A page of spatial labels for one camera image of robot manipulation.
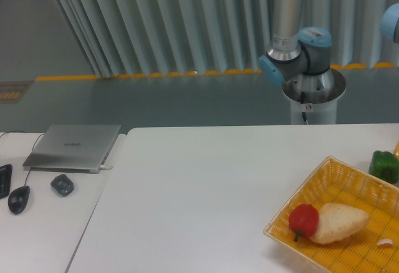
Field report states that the red bell pepper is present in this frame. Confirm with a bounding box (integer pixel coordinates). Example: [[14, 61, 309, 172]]
[[289, 204, 319, 242]]

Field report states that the black computer mouse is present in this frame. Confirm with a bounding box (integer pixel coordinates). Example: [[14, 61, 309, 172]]
[[7, 185, 31, 215]]

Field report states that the yellow woven basket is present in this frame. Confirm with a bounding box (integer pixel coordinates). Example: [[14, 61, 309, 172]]
[[264, 156, 398, 272]]

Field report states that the white bread piece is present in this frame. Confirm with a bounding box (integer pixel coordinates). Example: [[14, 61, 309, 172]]
[[310, 203, 371, 244]]

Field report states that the yellow bell pepper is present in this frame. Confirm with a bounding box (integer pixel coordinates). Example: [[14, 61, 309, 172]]
[[393, 142, 399, 159]]

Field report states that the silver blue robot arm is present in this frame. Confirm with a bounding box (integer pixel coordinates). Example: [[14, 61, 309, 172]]
[[259, 0, 332, 85]]

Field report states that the brown floor sign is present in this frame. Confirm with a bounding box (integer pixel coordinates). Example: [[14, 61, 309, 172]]
[[0, 81, 34, 103]]

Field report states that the green bell pepper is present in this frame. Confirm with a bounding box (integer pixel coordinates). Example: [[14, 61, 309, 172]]
[[368, 150, 398, 184]]

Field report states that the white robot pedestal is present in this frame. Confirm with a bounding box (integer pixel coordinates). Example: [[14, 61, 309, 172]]
[[282, 69, 346, 125]]

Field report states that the silver closed laptop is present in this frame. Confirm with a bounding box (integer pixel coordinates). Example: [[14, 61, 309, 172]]
[[23, 125, 120, 173]]

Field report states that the black keyboard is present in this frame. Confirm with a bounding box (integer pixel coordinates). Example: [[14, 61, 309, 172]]
[[0, 164, 12, 199]]

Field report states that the black pedestal cable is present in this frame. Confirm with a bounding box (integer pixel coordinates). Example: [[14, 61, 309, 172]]
[[300, 91, 310, 125]]

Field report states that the black laptop cable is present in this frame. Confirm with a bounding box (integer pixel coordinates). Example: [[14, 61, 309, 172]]
[[0, 130, 45, 149]]

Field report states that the grey pleated curtain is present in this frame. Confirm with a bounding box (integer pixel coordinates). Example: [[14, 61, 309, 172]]
[[55, 0, 398, 78]]

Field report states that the dark grey earbuds case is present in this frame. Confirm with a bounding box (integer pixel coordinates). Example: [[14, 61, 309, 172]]
[[50, 174, 74, 197]]

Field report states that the small orange white piece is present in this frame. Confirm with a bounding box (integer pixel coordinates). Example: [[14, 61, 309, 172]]
[[377, 239, 394, 248]]

